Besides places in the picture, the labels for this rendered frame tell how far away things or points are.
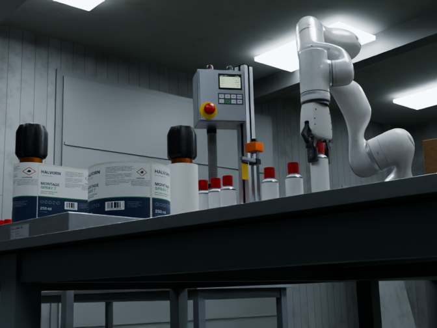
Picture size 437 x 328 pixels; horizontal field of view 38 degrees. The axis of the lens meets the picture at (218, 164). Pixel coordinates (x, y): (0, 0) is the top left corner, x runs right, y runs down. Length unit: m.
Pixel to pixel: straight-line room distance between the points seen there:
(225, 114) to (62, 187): 0.67
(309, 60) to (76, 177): 0.73
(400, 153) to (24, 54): 5.01
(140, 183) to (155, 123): 5.79
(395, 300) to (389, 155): 6.95
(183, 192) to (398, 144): 0.86
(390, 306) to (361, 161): 6.81
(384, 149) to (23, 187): 1.21
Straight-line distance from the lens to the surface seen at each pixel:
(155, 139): 7.22
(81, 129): 6.73
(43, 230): 1.33
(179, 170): 1.72
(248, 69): 2.25
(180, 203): 1.70
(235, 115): 2.16
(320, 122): 1.81
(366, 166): 2.28
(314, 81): 1.83
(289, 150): 8.77
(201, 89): 2.16
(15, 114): 6.50
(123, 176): 1.48
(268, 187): 1.88
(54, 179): 1.74
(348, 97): 2.26
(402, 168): 2.29
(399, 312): 9.14
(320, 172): 1.78
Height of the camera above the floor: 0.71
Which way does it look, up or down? 12 degrees up
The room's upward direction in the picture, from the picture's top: 2 degrees counter-clockwise
